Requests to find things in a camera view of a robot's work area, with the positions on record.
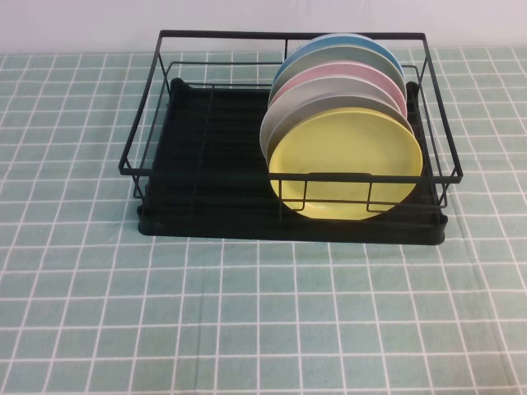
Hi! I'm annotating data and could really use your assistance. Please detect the sage green plate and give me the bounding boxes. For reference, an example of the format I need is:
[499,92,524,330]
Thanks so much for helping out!
[273,44,407,90]

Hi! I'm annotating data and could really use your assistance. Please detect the yellow plate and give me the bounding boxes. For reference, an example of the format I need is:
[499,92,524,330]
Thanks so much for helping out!
[268,107,425,221]

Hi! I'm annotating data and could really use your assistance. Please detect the dark grey plate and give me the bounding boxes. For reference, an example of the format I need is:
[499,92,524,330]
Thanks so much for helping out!
[259,95,416,166]

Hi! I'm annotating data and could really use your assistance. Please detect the blue plate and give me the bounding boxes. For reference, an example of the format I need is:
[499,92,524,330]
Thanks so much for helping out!
[282,32,403,83]

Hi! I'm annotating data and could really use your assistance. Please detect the light grey plate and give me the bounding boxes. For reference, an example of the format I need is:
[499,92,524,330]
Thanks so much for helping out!
[268,77,409,121]

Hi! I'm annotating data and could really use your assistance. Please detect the pink plate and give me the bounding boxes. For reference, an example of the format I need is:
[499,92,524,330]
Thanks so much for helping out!
[269,62,408,117]

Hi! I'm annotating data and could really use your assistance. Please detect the green checked tablecloth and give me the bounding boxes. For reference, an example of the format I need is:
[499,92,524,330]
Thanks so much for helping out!
[0,44,527,395]

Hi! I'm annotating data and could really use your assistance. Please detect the black wire dish rack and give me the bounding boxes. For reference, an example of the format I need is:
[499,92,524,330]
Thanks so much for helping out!
[119,29,464,220]

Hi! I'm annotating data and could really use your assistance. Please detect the black plastic drip tray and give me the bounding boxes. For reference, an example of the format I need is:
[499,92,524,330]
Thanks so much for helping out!
[137,77,448,248]

